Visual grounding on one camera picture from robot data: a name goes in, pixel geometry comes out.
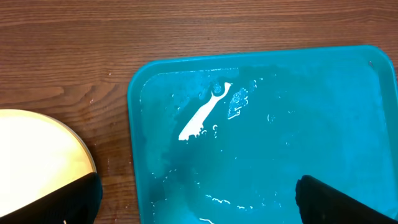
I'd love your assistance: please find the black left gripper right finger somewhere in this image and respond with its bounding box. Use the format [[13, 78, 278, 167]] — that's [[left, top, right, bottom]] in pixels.
[[295, 175, 397, 224]]

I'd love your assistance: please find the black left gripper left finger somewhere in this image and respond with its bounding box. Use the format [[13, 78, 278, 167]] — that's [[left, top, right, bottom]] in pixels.
[[1, 172, 103, 224]]

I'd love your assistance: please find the yellow-green plate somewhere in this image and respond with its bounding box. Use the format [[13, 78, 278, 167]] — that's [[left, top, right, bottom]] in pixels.
[[1, 109, 96, 216]]

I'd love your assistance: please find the teal plastic tray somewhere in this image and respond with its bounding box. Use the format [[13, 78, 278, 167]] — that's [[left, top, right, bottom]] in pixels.
[[127, 45, 397, 223]]

